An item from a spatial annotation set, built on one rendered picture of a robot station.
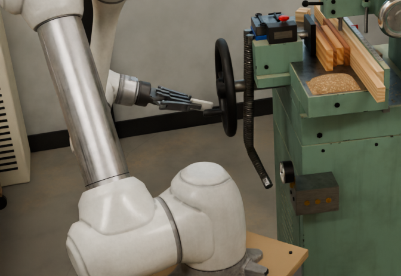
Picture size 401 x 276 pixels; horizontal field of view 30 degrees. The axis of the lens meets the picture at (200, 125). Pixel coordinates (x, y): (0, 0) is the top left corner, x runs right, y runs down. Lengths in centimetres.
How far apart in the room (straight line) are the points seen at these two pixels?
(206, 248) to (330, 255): 74
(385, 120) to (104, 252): 91
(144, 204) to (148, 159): 190
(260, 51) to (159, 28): 148
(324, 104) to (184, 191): 50
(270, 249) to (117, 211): 44
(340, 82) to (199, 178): 52
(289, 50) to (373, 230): 60
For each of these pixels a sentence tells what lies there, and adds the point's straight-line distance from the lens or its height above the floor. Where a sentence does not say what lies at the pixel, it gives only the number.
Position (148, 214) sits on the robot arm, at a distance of 159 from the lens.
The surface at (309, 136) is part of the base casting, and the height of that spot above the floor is 74.
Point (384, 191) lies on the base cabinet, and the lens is 222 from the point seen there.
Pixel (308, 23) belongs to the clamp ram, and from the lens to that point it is 214.
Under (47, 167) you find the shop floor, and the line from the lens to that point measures 356.
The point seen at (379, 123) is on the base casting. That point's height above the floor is 75.
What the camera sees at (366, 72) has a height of 94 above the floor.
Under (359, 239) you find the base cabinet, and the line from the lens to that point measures 229.
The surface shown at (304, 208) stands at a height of 56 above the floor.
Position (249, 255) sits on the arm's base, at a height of 64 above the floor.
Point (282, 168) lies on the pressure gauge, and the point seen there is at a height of 68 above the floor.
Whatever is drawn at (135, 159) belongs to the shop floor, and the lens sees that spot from 350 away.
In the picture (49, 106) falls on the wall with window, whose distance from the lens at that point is 362.
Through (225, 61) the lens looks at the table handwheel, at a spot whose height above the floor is 93.
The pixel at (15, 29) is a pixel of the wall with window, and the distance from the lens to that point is 348.
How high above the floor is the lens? 173
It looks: 28 degrees down
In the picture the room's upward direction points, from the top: 5 degrees counter-clockwise
